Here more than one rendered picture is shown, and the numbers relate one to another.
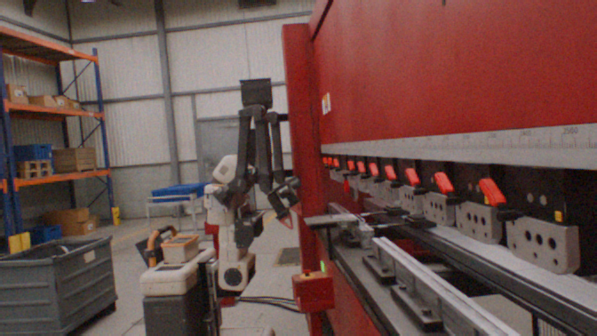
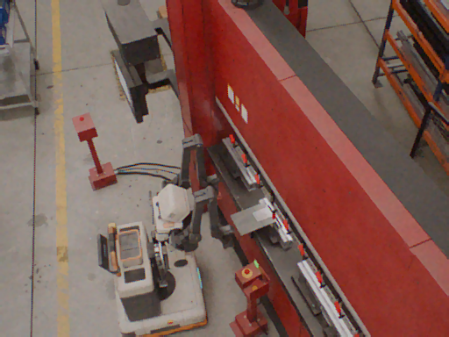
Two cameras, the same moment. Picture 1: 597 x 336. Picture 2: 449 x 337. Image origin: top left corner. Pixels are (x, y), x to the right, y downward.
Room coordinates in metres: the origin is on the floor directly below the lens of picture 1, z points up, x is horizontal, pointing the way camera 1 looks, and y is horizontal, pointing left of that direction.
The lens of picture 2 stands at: (0.29, 0.63, 4.11)
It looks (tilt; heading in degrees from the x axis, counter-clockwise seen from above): 51 degrees down; 343
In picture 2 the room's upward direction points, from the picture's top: 3 degrees counter-clockwise
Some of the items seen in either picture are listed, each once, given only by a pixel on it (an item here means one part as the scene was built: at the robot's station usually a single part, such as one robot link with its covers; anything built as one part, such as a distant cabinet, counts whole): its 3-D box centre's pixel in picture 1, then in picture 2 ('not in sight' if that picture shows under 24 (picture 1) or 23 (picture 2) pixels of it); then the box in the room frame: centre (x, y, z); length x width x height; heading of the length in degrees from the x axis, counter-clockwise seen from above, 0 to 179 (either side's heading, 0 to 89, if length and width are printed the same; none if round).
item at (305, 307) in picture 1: (312, 284); (252, 280); (1.93, -0.02, 0.75); 0.20 x 0.16 x 0.18; 10
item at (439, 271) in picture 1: (482, 276); not in sight; (1.69, -0.72, 0.81); 0.64 x 0.08 x 0.14; 95
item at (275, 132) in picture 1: (277, 148); (200, 161); (2.53, 0.12, 1.40); 0.11 x 0.06 x 0.43; 173
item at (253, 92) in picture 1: (260, 134); (138, 67); (3.47, 0.29, 1.53); 0.51 x 0.25 x 0.85; 4
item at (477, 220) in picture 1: (489, 199); not in sight; (0.89, -0.40, 1.26); 0.15 x 0.09 x 0.17; 5
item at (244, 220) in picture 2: (329, 219); (253, 218); (2.24, -0.14, 1.00); 0.26 x 0.18 x 0.01; 95
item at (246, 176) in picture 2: (338, 213); (238, 163); (2.81, -0.25, 0.92); 0.50 x 0.06 x 0.10; 5
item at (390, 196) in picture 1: (398, 179); (334, 285); (1.48, -0.35, 1.26); 0.15 x 0.09 x 0.17; 5
